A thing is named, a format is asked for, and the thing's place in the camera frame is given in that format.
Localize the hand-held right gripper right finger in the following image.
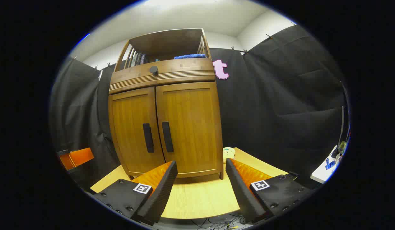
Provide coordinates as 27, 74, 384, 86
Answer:
226, 158, 313, 223

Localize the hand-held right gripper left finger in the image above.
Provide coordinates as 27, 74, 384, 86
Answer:
94, 160, 178, 226

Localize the black door handle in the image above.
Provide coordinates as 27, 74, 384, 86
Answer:
161, 121, 174, 153
143, 123, 154, 153

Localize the wooden shoe cabinet door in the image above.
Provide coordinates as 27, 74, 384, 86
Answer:
108, 87, 166, 177
155, 82, 224, 174

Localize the wooden double-door shoe cabinet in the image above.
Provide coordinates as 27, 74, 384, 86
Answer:
108, 28, 224, 180

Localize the wooden cabinet drawer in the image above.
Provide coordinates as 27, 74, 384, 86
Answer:
109, 58, 216, 95

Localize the cream plush toy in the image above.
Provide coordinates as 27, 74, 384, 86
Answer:
223, 147, 235, 163

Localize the white table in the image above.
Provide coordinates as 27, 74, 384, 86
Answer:
310, 145, 340, 184

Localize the black backdrop cloth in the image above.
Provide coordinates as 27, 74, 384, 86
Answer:
50, 25, 349, 189

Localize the row of dark books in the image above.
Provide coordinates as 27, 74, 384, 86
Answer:
130, 53, 147, 67

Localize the blue folded towel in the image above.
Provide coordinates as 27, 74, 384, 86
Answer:
174, 54, 206, 60

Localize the black cable bundle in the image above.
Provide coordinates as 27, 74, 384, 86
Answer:
191, 216, 246, 230

